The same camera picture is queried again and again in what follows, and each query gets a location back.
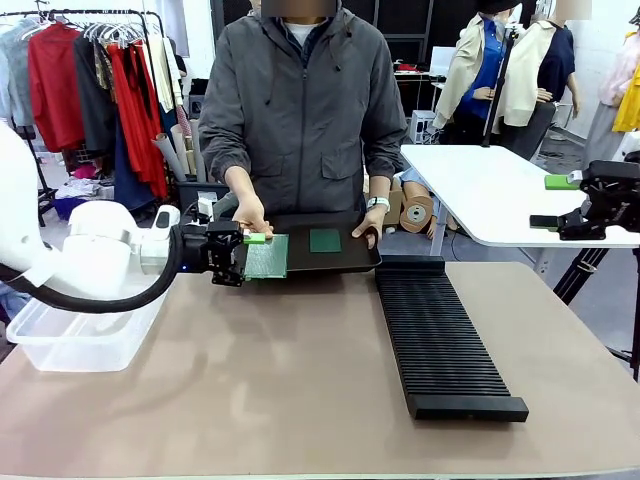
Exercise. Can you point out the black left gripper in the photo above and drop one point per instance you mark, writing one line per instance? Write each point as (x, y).
(200, 250)

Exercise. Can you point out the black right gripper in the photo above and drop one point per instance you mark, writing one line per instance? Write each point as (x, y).
(617, 192)

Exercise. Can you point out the large green PCB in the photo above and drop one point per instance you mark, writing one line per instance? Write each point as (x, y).
(267, 260)

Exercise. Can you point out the small green PCB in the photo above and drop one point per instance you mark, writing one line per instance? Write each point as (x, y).
(325, 241)

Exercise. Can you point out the black plastic tray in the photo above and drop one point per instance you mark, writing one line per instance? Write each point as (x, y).
(360, 257)

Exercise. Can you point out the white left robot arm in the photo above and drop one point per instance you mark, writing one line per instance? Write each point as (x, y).
(95, 240)

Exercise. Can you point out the person's left forearm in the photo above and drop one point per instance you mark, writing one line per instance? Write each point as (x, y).
(387, 160)

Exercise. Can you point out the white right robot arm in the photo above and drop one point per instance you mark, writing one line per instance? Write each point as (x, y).
(631, 147)

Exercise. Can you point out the person's right forearm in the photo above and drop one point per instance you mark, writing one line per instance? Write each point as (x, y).
(235, 170)

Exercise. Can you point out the person's right hand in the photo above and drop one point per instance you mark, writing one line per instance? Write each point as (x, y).
(250, 212)

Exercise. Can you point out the person's left hand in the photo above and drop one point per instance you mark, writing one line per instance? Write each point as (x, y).
(372, 222)

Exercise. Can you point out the black tripod legs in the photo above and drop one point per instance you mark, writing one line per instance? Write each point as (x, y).
(585, 280)

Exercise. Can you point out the grey storage bin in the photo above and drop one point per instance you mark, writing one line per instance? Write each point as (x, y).
(192, 192)

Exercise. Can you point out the white side table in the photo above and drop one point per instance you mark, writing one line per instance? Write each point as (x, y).
(480, 185)

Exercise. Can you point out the mannequin with yellow garment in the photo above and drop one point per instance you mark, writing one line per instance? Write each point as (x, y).
(620, 95)

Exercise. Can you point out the cardboard tube bundle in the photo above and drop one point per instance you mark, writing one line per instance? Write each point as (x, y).
(180, 150)

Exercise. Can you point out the mannequin with navy dress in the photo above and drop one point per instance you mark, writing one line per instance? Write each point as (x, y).
(545, 70)

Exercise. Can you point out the black tripod pole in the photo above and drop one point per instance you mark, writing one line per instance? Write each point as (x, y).
(500, 85)

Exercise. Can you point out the navy hanging garment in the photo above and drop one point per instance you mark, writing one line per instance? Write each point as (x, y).
(127, 175)

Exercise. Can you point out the white wristband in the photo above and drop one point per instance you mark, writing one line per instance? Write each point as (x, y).
(378, 201)

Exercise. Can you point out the cardboard spool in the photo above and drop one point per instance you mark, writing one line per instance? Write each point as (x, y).
(416, 214)

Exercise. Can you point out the brown cardboard box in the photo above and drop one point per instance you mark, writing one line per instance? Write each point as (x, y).
(392, 205)

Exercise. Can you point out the person's grey jacket torso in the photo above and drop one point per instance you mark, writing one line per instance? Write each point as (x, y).
(305, 110)

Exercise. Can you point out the mannequin with blue shirt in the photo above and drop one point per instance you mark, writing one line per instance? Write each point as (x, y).
(475, 70)

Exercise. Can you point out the white crate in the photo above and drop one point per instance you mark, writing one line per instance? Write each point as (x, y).
(424, 127)

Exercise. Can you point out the long red dress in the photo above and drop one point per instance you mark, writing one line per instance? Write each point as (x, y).
(135, 125)

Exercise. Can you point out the clothes pile on floor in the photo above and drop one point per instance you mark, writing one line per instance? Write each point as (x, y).
(82, 187)

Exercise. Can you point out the black slotted PCB rack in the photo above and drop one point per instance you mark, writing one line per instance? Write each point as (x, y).
(440, 340)

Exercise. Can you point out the clear plastic box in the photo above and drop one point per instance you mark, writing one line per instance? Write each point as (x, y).
(75, 345)

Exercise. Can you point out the cream hanging garment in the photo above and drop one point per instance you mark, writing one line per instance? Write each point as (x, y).
(165, 75)

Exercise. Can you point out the dark grey garment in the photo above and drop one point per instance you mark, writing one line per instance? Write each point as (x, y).
(95, 100)

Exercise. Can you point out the light blue cloth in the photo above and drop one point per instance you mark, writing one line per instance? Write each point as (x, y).
(12, 300)

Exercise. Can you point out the red shirt on hanger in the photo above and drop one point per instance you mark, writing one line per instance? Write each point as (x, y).
(55, 90)

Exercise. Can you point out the black clothes rack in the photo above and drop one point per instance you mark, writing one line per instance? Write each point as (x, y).
(145, 15)

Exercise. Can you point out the light grey garment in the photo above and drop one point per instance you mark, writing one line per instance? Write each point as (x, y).
(12, 75)

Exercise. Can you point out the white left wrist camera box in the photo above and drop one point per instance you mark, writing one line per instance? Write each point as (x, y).
(205, 206)

